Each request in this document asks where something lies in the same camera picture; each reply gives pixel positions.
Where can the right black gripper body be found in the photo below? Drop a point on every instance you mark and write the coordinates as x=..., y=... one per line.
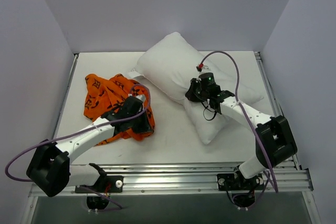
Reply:
x=191, y=94

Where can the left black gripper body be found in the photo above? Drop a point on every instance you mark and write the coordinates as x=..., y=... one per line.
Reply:
x=143, y=125

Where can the white pillow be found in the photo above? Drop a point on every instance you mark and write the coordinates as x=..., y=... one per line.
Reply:
x=171, y=65

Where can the orange patterned pillowcase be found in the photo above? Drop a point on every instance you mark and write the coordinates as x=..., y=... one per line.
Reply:
x=104, y=95

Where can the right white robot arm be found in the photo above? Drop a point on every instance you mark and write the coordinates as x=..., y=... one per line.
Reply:
x=274, y=139

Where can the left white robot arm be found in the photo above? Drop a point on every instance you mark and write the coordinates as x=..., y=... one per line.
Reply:
x=52, y=168

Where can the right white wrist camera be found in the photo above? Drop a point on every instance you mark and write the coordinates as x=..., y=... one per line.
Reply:
x=201, y=68

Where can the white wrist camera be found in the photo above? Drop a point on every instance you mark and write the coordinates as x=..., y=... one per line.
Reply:
x=140, y=97
x=201, y=68

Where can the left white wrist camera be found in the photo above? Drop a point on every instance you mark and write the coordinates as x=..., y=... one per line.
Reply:
x=140, y=97

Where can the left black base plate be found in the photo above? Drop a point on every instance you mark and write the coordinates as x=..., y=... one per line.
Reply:
x=110, y=184

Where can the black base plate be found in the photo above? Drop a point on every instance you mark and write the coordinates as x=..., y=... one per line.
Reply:
x=110, y=184
x=236, y=182

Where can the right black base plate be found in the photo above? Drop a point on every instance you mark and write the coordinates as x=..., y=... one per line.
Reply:
x=236, y=182

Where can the aluminium frame rail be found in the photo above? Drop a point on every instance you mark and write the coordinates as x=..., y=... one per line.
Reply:
x=194, y=178

